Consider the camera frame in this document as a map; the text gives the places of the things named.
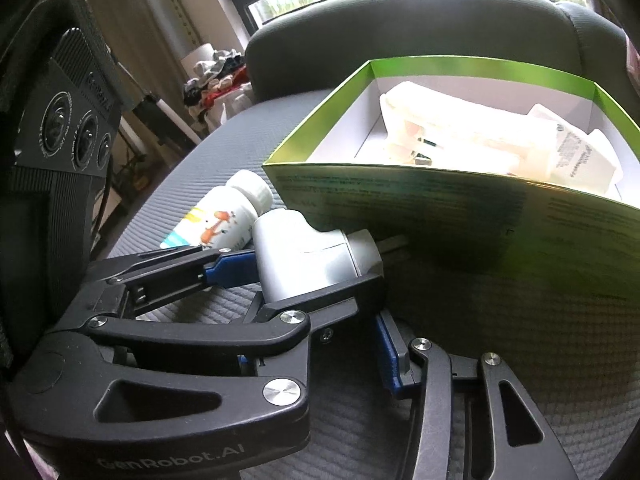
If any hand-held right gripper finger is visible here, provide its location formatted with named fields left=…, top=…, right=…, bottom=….
left=375, top=310, right=581, bottom=480

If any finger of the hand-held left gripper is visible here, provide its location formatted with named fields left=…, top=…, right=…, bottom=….
left=15, top=274, right=385, bottom=456
left=85, top=247, right=258, bottom=318

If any white bottle green label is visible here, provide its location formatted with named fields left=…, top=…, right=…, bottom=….
left=251, top=209, right=407, bottom=306

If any green cardboard box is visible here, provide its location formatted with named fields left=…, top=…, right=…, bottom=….
left=262, top=57, right=640, bottom=306

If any white plastic holder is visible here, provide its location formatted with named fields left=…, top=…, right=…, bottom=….
left=378, top=82, right=561, bottom=171

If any white printed packet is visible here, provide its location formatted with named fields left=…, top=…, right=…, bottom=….
left=520, top=104, right=626, bottom=196

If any white bottle cartoon label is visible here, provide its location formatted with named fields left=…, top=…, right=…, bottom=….
left=160, top=170, right=273, bottom=251

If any dark flat board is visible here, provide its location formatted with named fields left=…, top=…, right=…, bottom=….
left=132, top=92, right=203, bottom=148

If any grey sofa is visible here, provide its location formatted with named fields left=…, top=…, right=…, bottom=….
left=105, top=0, right=640, bottom=480

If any white paper roll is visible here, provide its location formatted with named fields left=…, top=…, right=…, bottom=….
left=181, top=45, right=216, bottom=73

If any pile of clothes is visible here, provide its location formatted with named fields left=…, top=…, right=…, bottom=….
left=182, top=49, right=253, bottom=128

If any colourful printed pillow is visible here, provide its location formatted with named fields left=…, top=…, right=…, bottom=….
left=625, top=35, right=640, bottom=91

